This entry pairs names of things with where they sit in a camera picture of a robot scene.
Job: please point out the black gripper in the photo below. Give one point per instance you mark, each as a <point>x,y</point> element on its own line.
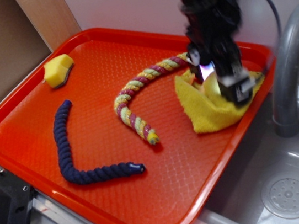
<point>210,30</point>

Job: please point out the red plastic tray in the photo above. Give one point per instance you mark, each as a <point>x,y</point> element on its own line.
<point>181,170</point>

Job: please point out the brown cardboard panel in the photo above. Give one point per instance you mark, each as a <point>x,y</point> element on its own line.
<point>29,31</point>

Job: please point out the grey faucet spout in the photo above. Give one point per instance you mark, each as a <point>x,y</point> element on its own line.
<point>286,80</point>

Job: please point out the sink drain strainer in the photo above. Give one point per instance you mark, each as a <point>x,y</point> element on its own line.
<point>280,195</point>

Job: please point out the yellow cloth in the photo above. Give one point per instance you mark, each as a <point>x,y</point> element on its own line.
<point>203,103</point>

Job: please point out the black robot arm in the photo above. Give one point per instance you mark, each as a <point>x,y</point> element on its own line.
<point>212,24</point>

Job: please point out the yellow sponge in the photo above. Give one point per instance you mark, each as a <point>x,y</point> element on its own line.
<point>57,70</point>

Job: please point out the grey sink basin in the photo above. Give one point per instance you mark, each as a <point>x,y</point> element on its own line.
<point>260,184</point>

